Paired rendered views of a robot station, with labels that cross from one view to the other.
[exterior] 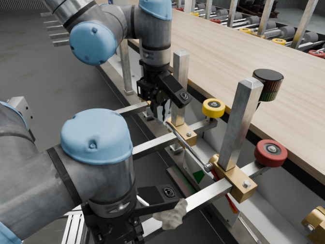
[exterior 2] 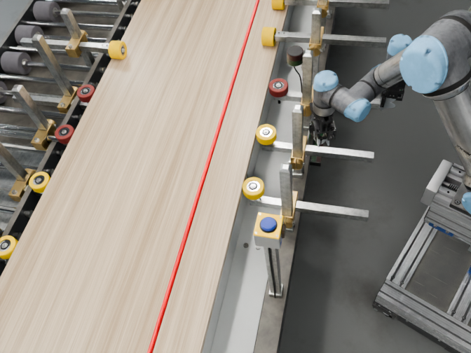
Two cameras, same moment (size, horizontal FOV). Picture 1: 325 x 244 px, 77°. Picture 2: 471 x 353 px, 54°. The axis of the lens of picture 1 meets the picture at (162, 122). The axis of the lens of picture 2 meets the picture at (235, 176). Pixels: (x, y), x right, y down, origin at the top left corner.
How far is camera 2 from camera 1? 184 cm
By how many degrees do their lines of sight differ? 75
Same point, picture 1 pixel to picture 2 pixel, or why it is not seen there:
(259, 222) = (286, 116)
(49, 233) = (429, 287)
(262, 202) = (270, 122)
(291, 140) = (258, 83)
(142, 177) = (287, 320)
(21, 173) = not seen: hidden behind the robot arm
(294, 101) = (205, 101)
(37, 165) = not seen: hidden behind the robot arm
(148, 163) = not seen: hidden behind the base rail
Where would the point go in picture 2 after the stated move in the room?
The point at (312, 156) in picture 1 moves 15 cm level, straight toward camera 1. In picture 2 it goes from (263, 72) to (298, 69)
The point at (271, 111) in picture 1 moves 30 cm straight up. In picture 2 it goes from (235, 104) to (225, 48)
